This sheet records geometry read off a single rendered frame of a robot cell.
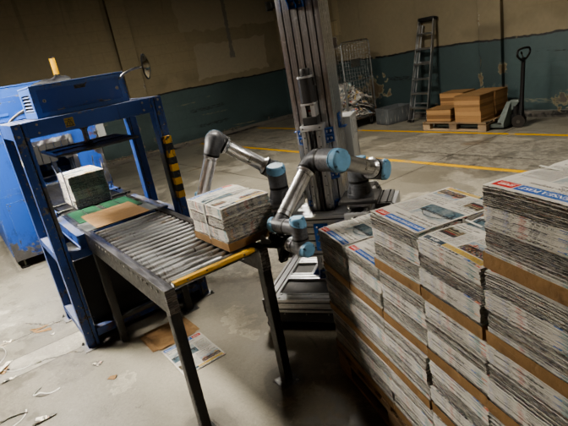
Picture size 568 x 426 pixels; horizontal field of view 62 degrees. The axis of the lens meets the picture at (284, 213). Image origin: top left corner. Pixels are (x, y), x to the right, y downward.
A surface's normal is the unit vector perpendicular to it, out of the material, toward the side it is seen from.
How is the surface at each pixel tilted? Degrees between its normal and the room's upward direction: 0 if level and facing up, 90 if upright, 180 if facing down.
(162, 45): 90
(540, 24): 90
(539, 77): 90
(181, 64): 90
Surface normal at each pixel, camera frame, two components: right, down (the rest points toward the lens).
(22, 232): 0.59, 0.15
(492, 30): -0.79, 0.32
